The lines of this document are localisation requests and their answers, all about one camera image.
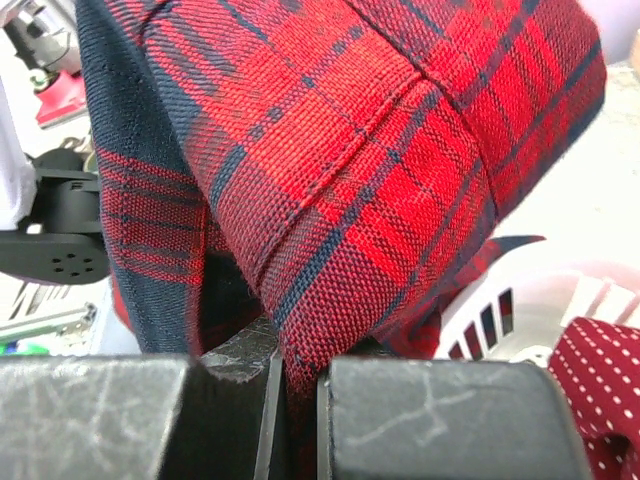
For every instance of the white laundry basket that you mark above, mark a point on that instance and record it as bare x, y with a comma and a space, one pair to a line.
517, 313

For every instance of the red polka dot garment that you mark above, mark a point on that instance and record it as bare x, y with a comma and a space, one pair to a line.
596, 365

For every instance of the red black plaid skirt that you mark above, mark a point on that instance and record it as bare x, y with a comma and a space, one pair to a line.
333, 164

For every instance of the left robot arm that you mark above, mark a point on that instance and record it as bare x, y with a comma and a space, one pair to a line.
50, 227

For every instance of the aluminium rail frame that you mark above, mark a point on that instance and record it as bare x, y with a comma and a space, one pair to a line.
59, 323

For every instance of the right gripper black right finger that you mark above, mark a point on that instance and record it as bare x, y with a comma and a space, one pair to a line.
384, 418

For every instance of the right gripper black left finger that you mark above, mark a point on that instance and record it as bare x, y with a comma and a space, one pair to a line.
147, 417

